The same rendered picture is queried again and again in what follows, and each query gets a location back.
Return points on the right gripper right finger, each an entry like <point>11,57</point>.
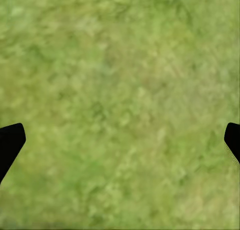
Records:
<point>232,139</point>

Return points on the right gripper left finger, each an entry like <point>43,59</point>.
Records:
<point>12,139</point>

